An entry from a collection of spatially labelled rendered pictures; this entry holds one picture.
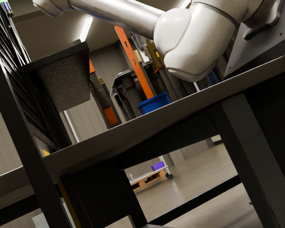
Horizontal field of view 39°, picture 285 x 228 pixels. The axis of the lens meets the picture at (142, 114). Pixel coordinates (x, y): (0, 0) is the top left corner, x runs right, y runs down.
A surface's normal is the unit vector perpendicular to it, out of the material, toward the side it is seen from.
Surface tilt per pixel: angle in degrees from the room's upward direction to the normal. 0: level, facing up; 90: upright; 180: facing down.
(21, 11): 90
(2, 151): 90
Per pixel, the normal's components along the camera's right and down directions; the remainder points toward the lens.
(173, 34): -0.48, -0.08
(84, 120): 0.29, -0.21
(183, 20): -0.42, -0.32
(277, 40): -0.88, -0.43
